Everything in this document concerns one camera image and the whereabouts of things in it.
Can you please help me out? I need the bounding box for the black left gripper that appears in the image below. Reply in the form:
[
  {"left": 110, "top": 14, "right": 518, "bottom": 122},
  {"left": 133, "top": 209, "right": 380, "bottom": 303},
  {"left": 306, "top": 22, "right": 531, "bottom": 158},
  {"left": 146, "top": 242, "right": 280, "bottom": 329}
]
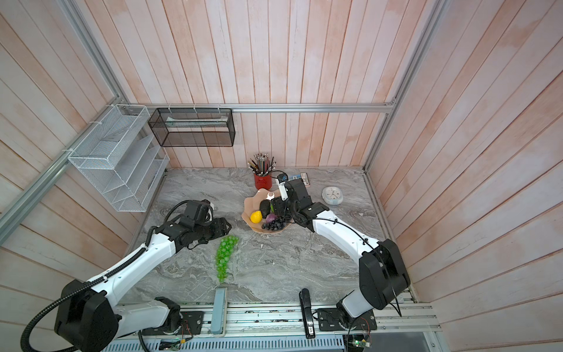
[{"left": 194, "top": 217, "right": 233, "bottom": 243}]

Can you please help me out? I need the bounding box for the green fake grape bunch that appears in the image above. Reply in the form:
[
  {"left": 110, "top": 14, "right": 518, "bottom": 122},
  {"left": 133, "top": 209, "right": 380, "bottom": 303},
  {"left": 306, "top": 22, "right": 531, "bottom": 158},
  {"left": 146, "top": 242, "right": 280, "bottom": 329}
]
[{"left": 216, "top": 236, "right": 239, "bottom": 283}]

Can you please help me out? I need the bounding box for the dark purple fake grape bunch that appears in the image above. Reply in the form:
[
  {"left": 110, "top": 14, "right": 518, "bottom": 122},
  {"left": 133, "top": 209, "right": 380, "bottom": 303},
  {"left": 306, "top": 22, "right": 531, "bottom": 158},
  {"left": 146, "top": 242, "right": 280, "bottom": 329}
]
[{"left": 262, "top": 216, "right": 291, "bottom": 232}]

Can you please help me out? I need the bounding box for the dark fake avocado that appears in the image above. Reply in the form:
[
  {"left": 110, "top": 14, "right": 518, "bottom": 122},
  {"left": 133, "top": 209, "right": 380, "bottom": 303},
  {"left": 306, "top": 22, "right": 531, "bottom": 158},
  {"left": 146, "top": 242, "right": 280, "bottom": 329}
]
[{"left": 260, "top": 199, "right": 272, "bottom": 219}]

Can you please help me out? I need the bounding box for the yellow fake lemon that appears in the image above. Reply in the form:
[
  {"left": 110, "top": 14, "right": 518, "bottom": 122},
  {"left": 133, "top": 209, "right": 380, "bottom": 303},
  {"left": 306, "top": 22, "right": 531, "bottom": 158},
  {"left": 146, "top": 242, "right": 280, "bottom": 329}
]
[{"left": 250, "top": 211, "right": 263, "bottom": 224}]

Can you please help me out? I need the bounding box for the purple fake fruit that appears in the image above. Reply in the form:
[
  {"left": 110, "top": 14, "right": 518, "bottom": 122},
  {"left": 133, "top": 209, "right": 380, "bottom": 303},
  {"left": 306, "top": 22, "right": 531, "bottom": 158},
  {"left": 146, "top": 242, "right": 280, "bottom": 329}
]
[{"left": 265, "top": 214, "right": 278, "bottom": 224}]

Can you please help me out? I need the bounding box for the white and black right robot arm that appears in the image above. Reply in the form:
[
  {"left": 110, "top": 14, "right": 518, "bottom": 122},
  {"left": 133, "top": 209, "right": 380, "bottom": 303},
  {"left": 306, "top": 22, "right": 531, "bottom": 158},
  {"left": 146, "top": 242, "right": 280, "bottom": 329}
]
[{"left": 279, "top": 179, "right": 411, "bottom": 323}]

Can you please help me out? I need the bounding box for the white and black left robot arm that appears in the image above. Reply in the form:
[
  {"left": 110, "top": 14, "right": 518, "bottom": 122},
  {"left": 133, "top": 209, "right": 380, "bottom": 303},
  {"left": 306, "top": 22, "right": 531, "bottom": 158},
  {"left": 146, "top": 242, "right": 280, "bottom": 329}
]
[{"left": 54, "top": 216, "right": 232, "bottom": 351}]

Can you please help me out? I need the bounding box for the pink scalloped fruit bowl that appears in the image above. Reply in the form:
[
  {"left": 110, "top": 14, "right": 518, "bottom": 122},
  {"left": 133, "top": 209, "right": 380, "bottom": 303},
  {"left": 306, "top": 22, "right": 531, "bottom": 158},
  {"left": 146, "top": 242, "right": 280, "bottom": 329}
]
[{"left": 241, "top": 189, "right": 293, "bottom": 235}]

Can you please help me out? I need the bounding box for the pack of coloured highlighters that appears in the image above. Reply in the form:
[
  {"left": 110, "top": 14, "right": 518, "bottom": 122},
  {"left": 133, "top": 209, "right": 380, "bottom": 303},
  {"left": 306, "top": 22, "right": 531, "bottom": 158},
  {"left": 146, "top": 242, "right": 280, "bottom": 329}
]
[{"left": 289, "top": 172, "right": 310, "bottom": 187}]

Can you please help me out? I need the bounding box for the red metal pencil bucket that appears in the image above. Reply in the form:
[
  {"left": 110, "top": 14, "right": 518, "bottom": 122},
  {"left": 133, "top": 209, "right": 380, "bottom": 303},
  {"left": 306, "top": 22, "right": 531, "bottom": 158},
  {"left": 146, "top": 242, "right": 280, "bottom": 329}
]
[{"left": 254, "top": 175, "right": 273, "bottom": 190}]

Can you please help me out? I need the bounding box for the white and teal alarm clock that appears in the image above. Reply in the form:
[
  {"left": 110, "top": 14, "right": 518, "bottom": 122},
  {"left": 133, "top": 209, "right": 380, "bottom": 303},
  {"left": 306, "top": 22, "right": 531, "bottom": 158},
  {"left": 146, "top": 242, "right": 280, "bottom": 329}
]
[{"left": 321, "top": 186, "right": 344, "bottom": 205}]

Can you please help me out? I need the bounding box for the bundle of pencils and pens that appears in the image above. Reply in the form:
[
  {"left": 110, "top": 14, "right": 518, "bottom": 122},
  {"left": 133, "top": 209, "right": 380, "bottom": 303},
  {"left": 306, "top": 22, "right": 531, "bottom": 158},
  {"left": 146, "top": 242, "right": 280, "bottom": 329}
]
[{"left": 247, "top": 153, "right": 277, "bottom": 177}]

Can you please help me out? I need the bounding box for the grey-blue rectangular bar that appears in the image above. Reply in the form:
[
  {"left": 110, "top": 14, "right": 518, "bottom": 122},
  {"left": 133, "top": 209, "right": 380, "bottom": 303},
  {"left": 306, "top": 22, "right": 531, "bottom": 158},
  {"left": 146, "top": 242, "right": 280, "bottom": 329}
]
[{"left": 210, "top": 286, "right": 228, "bottom": 337}]

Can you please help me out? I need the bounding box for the black stapler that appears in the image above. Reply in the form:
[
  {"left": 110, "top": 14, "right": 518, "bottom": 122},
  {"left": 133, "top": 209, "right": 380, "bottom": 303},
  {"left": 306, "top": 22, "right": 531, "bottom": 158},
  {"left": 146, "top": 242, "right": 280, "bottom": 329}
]
[{"left": 299, "top": 288, "right": 316, "bottom": 339}]

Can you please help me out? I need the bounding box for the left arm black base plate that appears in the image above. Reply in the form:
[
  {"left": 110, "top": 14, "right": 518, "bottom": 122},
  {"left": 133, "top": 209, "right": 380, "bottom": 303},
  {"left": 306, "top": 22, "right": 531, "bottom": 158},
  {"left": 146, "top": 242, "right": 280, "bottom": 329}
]
[{"left": 174, "top": 310, "right": 205, "bottom": 337}]

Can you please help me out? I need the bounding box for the black wire mesh basket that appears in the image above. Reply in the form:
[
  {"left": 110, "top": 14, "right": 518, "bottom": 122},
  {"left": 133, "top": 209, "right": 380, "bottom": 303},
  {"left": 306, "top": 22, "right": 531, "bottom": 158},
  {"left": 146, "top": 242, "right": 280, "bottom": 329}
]
[{"left": 148, "top": 107, "right": 236, "bottom": 148}]

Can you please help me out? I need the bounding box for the white wire mesh shelf rack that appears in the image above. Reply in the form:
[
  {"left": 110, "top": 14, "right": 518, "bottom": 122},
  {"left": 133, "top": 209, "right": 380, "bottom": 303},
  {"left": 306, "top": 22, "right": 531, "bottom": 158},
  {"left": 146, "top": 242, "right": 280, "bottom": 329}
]
[{"left": 69, "top": 105, "right": 169, "bottom": 213}]

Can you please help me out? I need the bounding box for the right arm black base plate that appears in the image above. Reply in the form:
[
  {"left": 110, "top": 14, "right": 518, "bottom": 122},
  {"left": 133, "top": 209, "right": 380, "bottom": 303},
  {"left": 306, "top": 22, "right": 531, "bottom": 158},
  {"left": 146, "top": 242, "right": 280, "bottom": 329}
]
[{"left": 313, "top": 308, "right": 378, "bottom": 331}]

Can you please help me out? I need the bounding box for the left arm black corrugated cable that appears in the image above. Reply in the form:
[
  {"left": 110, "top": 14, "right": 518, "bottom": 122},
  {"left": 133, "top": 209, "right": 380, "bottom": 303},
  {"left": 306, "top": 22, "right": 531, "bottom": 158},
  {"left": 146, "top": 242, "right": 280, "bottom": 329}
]
[{"left": 19, "top": 199, "right": 199, "bottom": 352}]

